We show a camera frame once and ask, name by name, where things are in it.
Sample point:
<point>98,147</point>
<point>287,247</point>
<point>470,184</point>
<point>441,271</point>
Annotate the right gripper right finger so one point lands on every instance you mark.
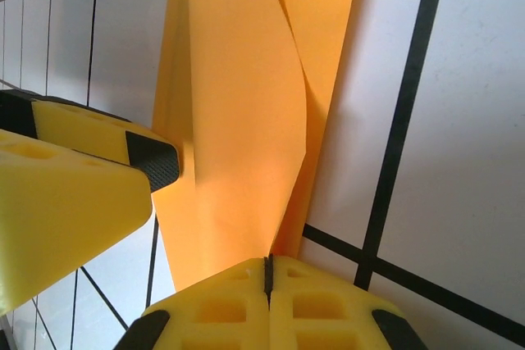
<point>320,317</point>

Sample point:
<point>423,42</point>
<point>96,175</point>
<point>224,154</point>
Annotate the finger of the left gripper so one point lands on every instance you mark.
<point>82,133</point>
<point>61,219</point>

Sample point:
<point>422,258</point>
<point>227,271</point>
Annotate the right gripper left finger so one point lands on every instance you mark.
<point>221,317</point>

